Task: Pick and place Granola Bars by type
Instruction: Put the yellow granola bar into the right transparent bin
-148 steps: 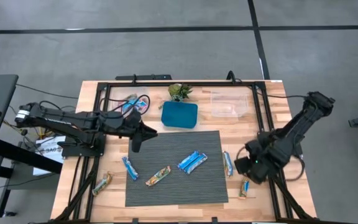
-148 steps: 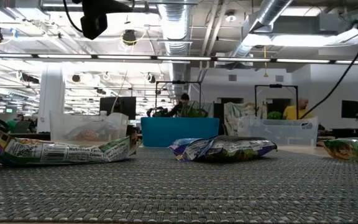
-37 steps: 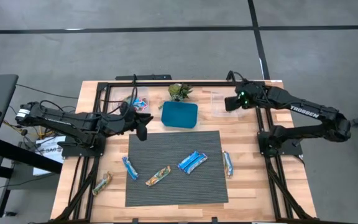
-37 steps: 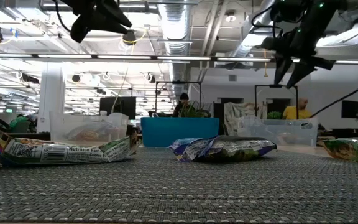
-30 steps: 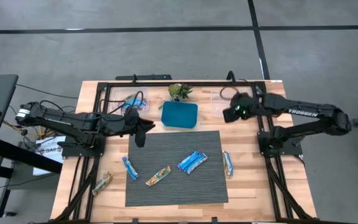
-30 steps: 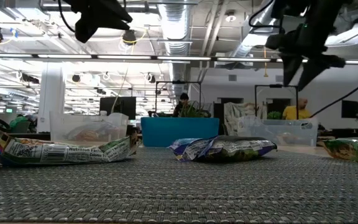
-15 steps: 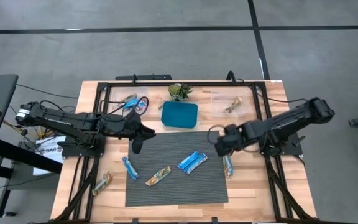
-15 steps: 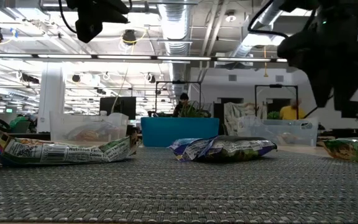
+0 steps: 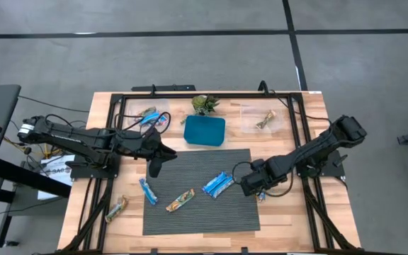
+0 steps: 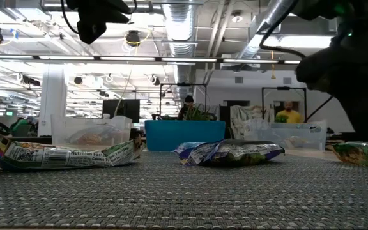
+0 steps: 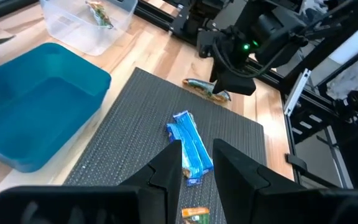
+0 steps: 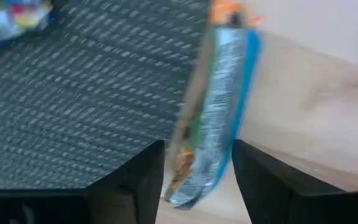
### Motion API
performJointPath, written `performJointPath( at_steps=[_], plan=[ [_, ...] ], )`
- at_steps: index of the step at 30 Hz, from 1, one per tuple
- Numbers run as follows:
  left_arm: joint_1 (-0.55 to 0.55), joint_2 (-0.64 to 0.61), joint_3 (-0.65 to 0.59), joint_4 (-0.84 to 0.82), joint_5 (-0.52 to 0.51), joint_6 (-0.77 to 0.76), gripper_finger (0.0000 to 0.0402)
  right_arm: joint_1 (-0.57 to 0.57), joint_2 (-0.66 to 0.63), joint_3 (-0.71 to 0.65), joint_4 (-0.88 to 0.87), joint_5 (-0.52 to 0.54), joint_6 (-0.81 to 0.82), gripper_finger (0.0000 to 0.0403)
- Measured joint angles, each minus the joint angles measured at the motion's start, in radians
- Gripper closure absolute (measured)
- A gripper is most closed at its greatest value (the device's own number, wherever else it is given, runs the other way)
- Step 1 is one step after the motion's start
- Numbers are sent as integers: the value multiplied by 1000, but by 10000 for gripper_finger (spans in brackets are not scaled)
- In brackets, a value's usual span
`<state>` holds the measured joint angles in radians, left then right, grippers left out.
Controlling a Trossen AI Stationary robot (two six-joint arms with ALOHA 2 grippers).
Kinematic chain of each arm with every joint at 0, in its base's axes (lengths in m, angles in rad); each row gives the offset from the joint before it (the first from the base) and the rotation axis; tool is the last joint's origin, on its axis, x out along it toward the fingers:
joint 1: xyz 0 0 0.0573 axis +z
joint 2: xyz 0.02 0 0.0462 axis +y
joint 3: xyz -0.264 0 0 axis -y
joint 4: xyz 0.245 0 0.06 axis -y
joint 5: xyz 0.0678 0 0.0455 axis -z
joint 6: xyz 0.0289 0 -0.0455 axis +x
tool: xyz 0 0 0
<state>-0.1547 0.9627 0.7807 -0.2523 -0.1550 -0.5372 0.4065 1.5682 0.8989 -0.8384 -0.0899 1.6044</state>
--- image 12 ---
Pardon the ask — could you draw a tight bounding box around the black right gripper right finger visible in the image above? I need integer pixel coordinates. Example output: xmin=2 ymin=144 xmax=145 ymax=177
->
xmin=232 ymin=139 xmax=358 ymax=224

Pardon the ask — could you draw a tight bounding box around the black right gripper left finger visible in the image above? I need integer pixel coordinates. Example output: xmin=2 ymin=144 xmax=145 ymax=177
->
xmin=0 ymin=139 xmax=166 ymax=224

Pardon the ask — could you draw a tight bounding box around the blue and green granola bar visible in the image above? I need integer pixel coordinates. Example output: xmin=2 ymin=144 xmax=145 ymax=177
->
xmin=163 ymin=0 xmax=265 ymax=210

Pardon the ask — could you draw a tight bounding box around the grey woven placemat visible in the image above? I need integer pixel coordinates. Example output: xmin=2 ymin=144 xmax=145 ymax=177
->
xmin=0 ymin=0 xmax=213 ymax=190

